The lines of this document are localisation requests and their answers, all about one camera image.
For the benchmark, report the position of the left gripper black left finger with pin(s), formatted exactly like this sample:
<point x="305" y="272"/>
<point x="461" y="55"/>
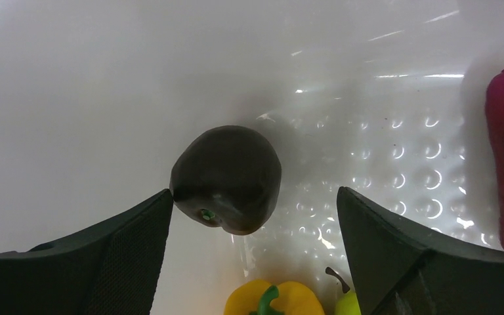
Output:
<point x="111" y="267"/>

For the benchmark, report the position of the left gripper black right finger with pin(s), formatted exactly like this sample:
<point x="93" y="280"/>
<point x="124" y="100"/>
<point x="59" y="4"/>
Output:
<point x="399" y="266"/>

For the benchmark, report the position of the green toy lime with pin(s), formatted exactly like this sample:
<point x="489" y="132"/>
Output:
<point x="348" y="303"/>

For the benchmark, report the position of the dark brown toy fruit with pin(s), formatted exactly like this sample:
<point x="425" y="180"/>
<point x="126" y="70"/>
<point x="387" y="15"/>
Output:
<point x="229" y="177"/>

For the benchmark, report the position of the orange toy bell pepper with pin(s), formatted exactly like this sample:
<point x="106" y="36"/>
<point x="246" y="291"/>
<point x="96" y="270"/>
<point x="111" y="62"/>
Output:
<point x="262" y="297"/>

